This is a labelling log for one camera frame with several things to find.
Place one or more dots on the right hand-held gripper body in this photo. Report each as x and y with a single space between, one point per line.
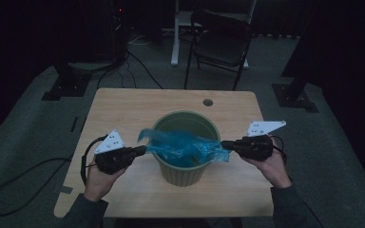
256 148

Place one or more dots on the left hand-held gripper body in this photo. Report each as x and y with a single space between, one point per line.
111 158

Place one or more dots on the blue plastic garbage bag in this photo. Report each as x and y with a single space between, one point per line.
180 147

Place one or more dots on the green plastic bin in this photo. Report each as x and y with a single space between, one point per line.
183 174

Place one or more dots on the person's left hand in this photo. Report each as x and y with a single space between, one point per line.
98 183

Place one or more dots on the person's right hand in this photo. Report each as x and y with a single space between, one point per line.
275 171

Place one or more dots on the black tape floor marks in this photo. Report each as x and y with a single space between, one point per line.
74 124

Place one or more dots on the grey tape piece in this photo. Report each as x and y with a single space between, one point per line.
66 190

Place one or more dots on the black folding chair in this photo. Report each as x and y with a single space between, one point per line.
221 47

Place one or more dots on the dark computer tower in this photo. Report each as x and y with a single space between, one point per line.
119 31

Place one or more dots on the black stand with base plate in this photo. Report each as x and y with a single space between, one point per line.
294 98
66 85

